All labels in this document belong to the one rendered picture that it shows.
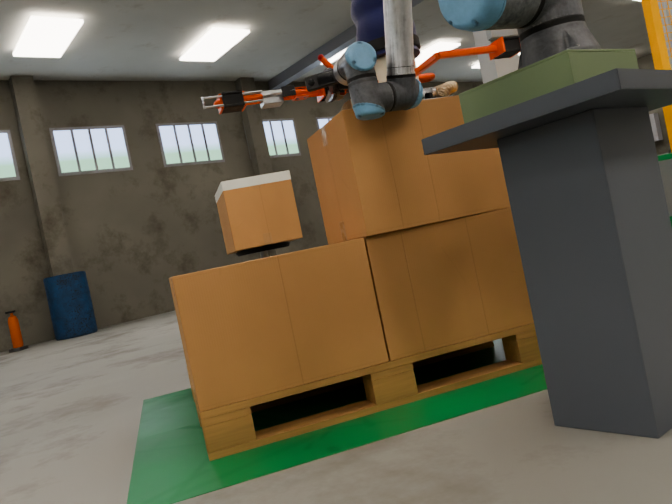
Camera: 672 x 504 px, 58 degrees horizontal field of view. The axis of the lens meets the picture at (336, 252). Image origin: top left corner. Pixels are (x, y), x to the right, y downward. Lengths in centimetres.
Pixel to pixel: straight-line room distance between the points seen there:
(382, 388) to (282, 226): 179
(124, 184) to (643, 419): 986
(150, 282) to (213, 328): 885
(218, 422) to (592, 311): 107
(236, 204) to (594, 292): 245
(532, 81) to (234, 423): 122
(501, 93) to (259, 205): 229
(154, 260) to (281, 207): 728
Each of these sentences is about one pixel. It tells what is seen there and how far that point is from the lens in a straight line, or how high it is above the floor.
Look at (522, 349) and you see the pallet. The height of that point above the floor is 7.
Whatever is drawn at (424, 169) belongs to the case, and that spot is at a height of 72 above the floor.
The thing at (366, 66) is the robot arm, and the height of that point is 103.
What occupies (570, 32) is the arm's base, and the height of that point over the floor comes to 90.
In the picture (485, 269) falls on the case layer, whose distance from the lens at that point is 210.
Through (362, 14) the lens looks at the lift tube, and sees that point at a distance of 230.
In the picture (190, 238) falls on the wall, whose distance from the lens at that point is 1102.
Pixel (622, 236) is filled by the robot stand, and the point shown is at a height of 43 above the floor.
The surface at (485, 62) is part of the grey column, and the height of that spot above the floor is 138.
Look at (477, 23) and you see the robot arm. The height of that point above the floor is 94.
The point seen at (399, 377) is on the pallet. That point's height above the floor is 9.
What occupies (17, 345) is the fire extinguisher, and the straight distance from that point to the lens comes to 942.
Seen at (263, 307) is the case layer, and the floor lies 40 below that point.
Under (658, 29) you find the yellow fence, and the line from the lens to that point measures 358.
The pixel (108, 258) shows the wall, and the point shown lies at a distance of 1049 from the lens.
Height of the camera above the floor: 54
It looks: 1 degrees down
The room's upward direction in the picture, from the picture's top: 12 degrees counter-clockwise
